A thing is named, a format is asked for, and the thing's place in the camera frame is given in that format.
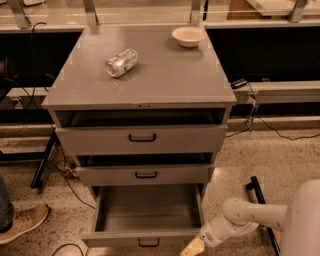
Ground grey bottom drawer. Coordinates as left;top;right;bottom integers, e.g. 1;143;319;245
82;184;204;248

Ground grey drawer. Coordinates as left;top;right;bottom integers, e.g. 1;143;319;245
76;165;214;186
82;184;204;248
56;125;227;155

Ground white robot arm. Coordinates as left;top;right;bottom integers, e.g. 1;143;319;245
180;179;320;256

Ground grey middle drawer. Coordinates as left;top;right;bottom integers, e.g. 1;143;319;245
76;165;214;186

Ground grey top drawer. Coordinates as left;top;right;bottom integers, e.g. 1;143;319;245
56;125;227;155

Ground grey drawer cabinet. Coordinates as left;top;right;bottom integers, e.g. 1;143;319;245
42;23;238;201

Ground black metal stand leg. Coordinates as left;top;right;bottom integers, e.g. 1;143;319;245
246;176;281;256

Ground small black device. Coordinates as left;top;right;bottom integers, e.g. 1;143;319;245
231;79;248;90

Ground black table leg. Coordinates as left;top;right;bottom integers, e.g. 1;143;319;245
31;132;56;189

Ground tan shoe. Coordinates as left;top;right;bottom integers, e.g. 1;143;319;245
0;204;50;245

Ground blue jeans leg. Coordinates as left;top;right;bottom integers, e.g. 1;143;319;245
0;175;14;233

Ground crushed silver can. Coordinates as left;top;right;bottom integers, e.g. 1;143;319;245
105;49;138;78

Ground white paper bowl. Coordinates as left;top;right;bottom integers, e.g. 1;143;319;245
172;26;205;48

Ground black cable on right floor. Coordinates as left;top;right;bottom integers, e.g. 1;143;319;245
225;83;320;142

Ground black cable on left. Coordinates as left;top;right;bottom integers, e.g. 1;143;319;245
0;21;98;211

